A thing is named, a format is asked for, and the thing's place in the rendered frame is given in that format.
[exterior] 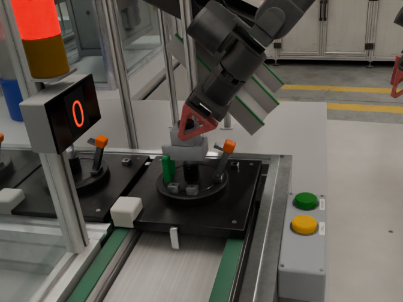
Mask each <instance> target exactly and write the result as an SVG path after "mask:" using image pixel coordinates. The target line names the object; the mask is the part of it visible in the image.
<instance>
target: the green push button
mask: <svg viewBox="0 0 403 302"><path fill-rule="evenodd" d="M294 203H295V205H297V206H298V207H300V208H302V209H311V208H314V207H315V206H316V205H317V197H316V196H315V195H314V194H312V193H309V192H302V193H299V194H297V195H296V196H295V198H294Z"/></svg>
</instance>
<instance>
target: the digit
mask: <svg viewBox="0 0 403 302"><path fill-rule="evenodd" d="M64 102H65V106H66V109H67V115H68V119H69V122H70V126H71V131H72V134H73V138H75V137H77V136H78V135H79V134H80V133H81V132H82V131H83V130H84V129H86V128H87V127H88V126H89V125H90V123H89V118H88V112H87V109H86V104H85V99H84V96H83V91H82V85H81V86H79V87H78V88H77V89H75V90H74V91H72V92H71V93H69V94H68V95H66V96H65V97H64Z"/></svg>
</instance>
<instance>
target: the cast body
mask: <svg viewBox="0 0 403 302"><path fill-rule="evenodd" d="M180 122H181V120H179V121H178V122H176V123H175V124H174V126H173V127H172V129H171V130H170V139H171V143H170V144H163V145H162V146H161V148H162V152H163V156H170V160H177V161H203V160H204V158H205V156H206V154H207V151H208V143H207V137H201V136H200V135H197V136H195V137H193V138H190V139H189V140H186V141H182V140H180V139H179V138H178V131H179V125H180ZM199 127H200V124H199V122H194V121H193V120H192V119H189V118H188V119H187V124H186V127H185V131H184V133H185V134H187V133H189V132H191V131H193V130H195V129H197V128H199Z"/></svg>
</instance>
